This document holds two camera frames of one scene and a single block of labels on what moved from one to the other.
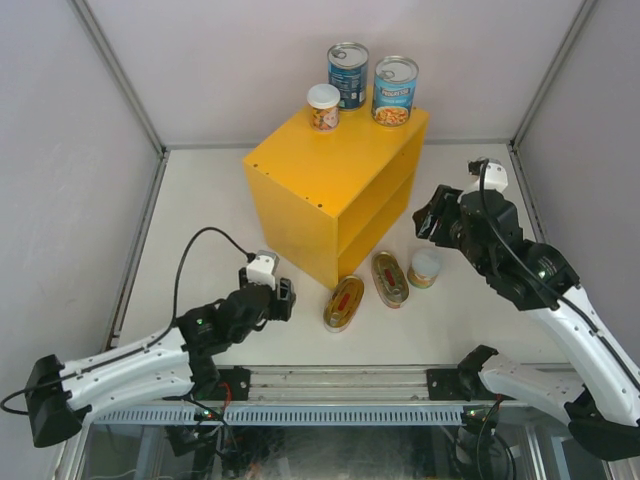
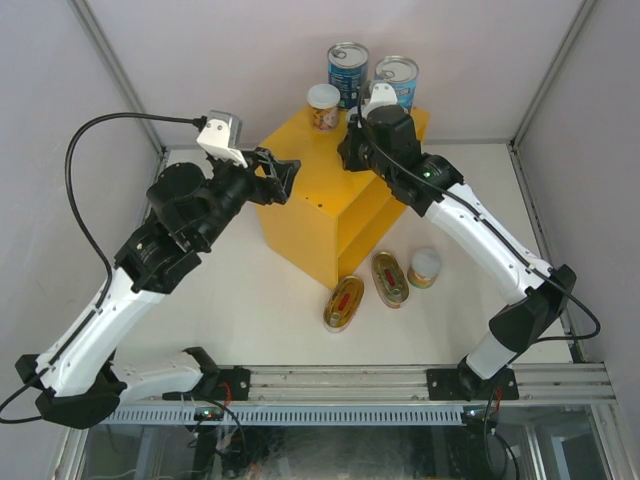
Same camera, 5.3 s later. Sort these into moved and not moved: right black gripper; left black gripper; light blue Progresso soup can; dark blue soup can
Moved: right black gripper; left black gripper
Not moved: light blue Progresso soup can; dark blue soup can
